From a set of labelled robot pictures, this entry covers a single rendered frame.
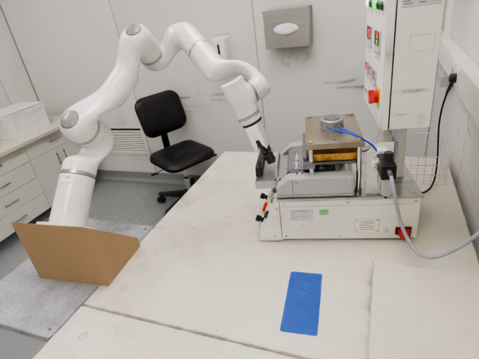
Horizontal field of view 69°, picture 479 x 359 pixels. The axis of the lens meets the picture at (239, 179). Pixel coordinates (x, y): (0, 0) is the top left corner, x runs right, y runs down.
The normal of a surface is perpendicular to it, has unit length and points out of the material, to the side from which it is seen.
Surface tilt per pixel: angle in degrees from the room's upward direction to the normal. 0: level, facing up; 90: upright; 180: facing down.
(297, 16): 90
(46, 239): 90
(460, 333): 0
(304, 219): 90
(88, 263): 90
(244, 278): 0
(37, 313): 0
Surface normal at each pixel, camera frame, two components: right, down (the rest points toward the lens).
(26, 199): 0.93, 0.05
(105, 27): -0.35, 0.47
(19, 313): -0.13, -0.88
